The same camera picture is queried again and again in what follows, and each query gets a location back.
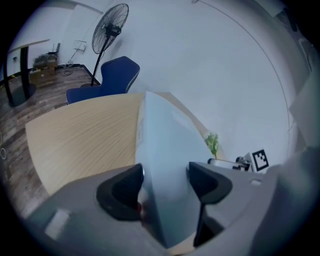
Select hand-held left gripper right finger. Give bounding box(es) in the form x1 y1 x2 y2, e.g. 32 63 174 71
186 161 266 248

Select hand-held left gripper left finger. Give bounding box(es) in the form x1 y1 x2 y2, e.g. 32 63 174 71
27 163 173 256

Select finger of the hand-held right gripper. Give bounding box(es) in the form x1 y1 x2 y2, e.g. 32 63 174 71
207 158 238 171

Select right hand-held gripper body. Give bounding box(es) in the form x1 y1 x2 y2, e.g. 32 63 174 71
236 149 270 174

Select light blue-grey panel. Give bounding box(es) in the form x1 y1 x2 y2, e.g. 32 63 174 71
134 91 215 250

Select wooden work table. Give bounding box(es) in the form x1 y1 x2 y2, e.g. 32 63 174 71
24 91 227 256

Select white flower plant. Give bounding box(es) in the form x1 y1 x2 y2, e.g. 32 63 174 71
203 131 221 160

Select person's white shirt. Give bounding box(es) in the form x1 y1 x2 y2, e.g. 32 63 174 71
288 72 320 152

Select blue chair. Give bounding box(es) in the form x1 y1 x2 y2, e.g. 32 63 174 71
66 56 141 105

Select cardboard boxes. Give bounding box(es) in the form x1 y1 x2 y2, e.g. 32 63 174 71
29 55 59 87

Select round white table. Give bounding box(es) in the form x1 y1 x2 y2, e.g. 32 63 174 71
2 38 51 108

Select small black router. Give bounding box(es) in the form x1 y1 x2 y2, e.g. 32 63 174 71
48 42 61 56

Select white wall socket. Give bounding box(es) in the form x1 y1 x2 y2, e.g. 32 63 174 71
74 39 87 52

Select black pedestal fan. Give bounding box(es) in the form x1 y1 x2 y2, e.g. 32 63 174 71
81 2 130 88

